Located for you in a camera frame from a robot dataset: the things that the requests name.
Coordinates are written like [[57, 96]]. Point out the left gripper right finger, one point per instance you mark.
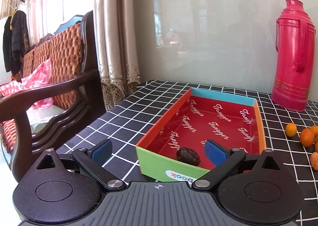
[[225, 162]]

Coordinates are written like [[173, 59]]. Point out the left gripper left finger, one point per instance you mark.
[[91, 161]]

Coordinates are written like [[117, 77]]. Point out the dark chestnut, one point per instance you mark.
[[188, 156]]

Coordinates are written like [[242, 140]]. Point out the large orange mandarin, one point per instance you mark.
[[307, 137]]

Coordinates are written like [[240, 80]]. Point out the colourful cardboard box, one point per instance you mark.
[[232, 121]]

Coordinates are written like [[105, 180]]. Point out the wooden armchair orange cushion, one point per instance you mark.
[[75, 87]]

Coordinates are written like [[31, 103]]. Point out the black white grid tablecloth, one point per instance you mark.
[[127, 122]]

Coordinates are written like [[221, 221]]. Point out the small orange far left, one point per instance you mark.
[[291, 130]]

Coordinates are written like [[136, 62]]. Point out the small orange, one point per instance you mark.
[[314, 128], [291, 130]]

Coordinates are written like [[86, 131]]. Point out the carrot chunk left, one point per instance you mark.
[[314, 160]]

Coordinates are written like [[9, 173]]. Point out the orange mandarin centre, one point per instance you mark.
[[316, 146]]

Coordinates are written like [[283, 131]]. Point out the beige lace curtain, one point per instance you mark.
[[115, 42]]

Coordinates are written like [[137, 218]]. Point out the small orange far right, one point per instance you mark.
[[314, 128]]

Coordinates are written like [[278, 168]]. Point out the pink checkered plastic bag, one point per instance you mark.
[[39, 78]]

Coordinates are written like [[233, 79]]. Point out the red thermos flask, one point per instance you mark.
[[295, 45]]

